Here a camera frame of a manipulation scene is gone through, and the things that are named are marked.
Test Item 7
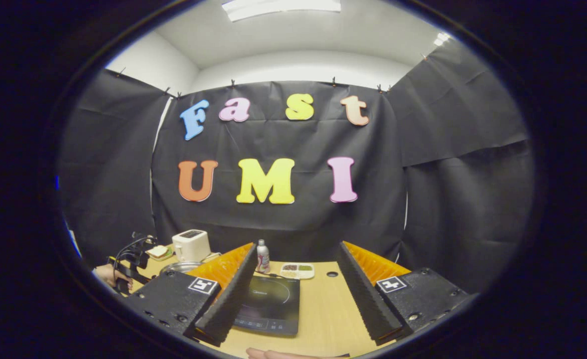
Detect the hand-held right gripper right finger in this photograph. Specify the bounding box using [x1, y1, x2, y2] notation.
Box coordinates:
[336, 241, 473, 346]

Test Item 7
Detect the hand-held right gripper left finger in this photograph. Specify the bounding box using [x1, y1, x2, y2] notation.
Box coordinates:
[123, 242, 258, 348]

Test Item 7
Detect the stainless steel pot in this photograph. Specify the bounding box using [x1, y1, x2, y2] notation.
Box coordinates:
[160, 260, 205, 275]

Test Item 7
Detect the black induction cooktop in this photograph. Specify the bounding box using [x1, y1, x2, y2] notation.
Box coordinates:
[233, 275, 301, 337]

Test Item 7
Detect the white rectangular plate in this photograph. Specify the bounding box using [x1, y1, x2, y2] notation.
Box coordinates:
[147, 245, 174, 262]

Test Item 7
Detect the white toaster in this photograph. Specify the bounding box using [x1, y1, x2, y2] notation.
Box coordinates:
[172, 229, 212, 263]

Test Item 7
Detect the silver printed bottle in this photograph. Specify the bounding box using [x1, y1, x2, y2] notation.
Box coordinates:
[257, 239, 271, 274]

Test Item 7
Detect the white divided seasoning dish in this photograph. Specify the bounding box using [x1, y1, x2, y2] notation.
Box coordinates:
[280, 262, 315, 280]

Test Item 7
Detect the black backdrop cloth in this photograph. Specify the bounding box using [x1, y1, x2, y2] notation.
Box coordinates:
[59, 37, 536, 295]

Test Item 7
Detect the large ceiling light panel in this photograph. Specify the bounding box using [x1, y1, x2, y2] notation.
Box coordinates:
[222, 0, 342, 22]

